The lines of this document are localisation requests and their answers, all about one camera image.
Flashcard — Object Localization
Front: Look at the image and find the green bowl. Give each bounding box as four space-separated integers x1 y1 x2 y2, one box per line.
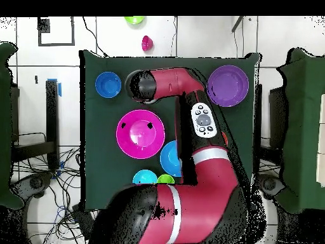
124 16 146 25

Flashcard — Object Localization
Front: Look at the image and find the green cloth side table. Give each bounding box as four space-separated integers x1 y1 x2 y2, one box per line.
0 41 25 210
275 48 325 214

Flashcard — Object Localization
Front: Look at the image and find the dark green tablecloth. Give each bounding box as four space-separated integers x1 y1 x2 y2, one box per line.
79 50 261 212

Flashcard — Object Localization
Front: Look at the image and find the black metal stand frame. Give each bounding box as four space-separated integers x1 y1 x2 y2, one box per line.
11 79 60 170

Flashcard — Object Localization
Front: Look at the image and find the small ribbed cyan bowl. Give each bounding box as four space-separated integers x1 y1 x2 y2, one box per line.
132 169 159 185

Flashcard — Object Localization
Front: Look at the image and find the large pink bowl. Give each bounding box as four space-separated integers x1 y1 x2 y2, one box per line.
116 109 166 160

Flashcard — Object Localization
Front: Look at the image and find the large light blue bowl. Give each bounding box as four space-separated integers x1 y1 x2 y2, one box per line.
159 140 183 177

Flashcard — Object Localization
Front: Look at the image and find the small dark blue bowl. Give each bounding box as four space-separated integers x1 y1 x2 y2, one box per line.
95 71 123 99

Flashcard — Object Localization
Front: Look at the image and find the purple bowl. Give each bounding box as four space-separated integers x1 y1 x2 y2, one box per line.
206 64 250 108

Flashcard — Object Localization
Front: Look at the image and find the green cup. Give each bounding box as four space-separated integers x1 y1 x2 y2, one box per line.
156 173 176 185

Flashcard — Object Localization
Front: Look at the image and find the white box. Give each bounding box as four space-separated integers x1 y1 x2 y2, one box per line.
315 93 325 189

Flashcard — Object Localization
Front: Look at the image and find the black power brick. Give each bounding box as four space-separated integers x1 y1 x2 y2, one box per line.
72 204 95 238

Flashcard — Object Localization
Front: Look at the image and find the black floor stand base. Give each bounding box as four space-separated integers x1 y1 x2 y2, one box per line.
10 172 55 201
255 173 286 200

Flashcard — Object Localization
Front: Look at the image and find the red bowl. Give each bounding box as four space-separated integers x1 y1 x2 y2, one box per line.
141 35 154 52

